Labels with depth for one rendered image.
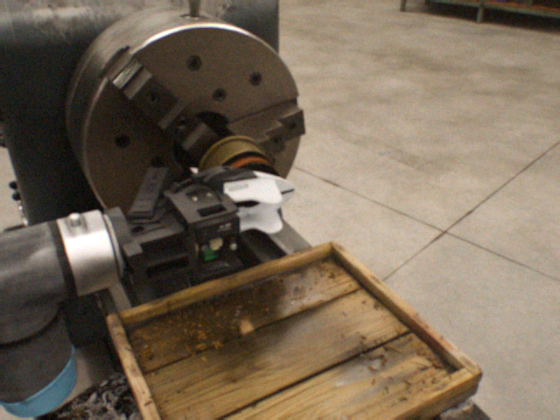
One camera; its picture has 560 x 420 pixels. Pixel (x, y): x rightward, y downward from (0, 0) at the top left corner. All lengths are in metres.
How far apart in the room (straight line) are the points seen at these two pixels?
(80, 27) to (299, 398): 0.56
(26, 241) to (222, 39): 0.35
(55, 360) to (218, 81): 0.38
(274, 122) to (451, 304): 1.57
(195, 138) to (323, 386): 0.33
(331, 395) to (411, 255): 1.78
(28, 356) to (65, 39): 0.43
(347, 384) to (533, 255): 1.99
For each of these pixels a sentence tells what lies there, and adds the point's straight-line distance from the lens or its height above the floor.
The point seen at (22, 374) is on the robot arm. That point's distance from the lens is 0.56.
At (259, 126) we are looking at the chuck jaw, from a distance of 0.70.
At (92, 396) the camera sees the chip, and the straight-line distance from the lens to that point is 1.06.
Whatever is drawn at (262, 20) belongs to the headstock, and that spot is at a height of 1.20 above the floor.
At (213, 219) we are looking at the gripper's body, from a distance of 0.50.
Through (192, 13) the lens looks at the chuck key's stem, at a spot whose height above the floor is 1.24.
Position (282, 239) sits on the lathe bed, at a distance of 0.90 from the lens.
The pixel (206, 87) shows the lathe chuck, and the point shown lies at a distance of 0.70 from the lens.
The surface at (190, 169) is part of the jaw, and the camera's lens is 0.71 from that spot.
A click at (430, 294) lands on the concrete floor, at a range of 2.19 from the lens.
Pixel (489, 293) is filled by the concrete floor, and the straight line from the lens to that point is 2.27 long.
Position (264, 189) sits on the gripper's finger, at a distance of 0.57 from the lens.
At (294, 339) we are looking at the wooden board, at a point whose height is 0.89.
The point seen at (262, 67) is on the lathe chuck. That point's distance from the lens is 0.73.
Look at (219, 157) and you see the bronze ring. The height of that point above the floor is 1.11.
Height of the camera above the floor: 1.38
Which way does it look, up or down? 32 degrees down
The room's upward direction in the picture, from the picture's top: straight up
